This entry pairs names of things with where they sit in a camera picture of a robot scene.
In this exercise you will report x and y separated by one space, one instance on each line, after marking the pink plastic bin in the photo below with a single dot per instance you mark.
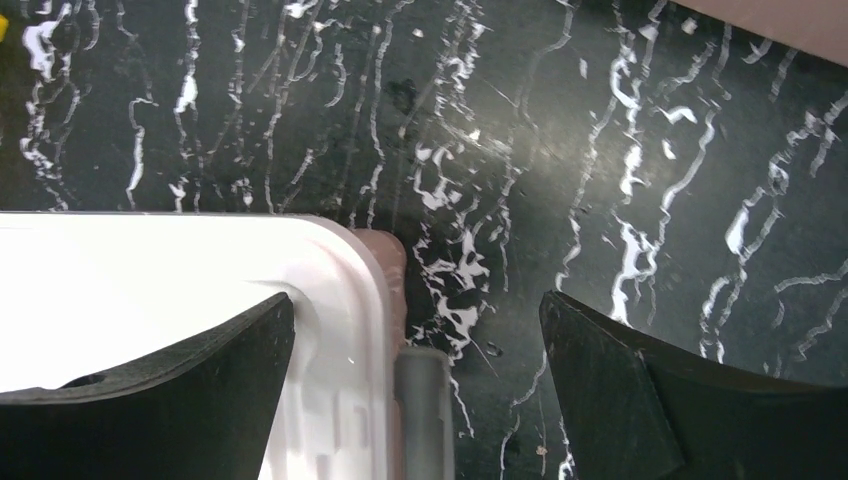
422 442

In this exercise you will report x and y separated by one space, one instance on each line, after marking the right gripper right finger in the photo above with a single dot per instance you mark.
636 407

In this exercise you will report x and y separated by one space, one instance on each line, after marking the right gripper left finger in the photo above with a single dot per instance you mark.
201 408

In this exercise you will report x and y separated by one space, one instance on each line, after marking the large pink lidded box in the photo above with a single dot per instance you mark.
817 27

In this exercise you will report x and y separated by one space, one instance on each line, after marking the yellow test tube rack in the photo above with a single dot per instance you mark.
4 22

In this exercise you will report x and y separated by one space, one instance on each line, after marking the white rectangular lid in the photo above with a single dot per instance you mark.
82 292

